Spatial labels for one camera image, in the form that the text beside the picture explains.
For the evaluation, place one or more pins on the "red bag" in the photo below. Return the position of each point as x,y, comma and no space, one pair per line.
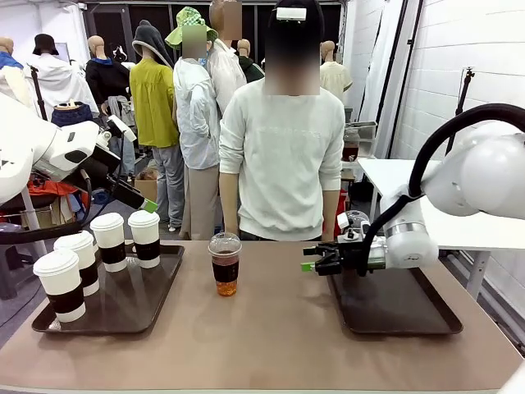
341,205

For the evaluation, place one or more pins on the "blue jeans torso form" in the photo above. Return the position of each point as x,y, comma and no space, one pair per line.
74,114

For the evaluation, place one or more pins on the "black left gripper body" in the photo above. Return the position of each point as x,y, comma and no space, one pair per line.
102,170

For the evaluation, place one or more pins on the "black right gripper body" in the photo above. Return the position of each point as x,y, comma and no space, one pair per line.
348,258

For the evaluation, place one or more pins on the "black tripod stand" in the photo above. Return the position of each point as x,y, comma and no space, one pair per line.
465,90
37,94

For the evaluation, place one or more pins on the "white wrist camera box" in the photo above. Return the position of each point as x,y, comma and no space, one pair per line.
121,128
352,225

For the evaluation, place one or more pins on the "person in white sweatshirt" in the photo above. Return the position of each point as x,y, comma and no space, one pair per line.
283,156

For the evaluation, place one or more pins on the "white head-mounted device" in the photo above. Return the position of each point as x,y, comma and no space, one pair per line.
291,14

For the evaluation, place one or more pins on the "mannequin in yellow shirt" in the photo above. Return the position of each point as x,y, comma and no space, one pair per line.
152,106

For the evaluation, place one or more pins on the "dark brown serving tray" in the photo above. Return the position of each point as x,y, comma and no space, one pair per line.
123,303
393,303

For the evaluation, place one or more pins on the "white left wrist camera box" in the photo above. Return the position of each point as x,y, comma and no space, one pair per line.
121,128

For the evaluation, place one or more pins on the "mannequin in cream shirt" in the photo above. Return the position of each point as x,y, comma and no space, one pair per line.
334,78

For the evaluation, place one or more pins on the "cardboard box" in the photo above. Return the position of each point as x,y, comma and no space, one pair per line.
145,186

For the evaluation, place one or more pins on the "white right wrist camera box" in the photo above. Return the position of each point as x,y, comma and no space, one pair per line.
352,225

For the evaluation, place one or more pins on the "glass jar with dark liquid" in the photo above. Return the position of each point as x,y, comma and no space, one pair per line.
350,147

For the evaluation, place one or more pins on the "mannequin with black hat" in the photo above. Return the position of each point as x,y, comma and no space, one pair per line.
57,82

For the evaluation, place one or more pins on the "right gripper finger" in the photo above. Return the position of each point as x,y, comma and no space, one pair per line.
318,267
318,249

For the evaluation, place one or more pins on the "figure with green bucket hat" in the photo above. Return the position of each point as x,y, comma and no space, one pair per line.
197,106

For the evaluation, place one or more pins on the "person's left forearm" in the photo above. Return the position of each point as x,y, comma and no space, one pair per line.
330,213

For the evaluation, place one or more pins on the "small white table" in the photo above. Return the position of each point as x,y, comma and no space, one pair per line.
348,166

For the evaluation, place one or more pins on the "orange cloth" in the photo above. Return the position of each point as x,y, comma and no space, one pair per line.
61,189

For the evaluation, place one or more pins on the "mannequin in black sweater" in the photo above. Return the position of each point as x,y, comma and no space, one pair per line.
104,78

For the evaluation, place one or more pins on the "person's right forearm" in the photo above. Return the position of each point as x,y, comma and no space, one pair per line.
229,205

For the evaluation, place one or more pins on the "mannequin with blue scarf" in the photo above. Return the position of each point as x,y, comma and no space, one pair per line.
10,82

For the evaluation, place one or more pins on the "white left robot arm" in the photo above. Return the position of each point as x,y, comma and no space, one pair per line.
16,156

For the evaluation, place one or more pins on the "tall figure in white shirt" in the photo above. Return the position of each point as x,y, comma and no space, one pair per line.
225,74

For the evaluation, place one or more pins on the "white paper cup black sleeve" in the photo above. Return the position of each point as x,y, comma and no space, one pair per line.
144,238
108,242
84,262
61,283

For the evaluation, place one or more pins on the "clear plastic iced tea cup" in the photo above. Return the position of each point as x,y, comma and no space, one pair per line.
225,267

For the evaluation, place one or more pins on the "mannequin in dark green top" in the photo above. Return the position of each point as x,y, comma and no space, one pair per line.
250,67

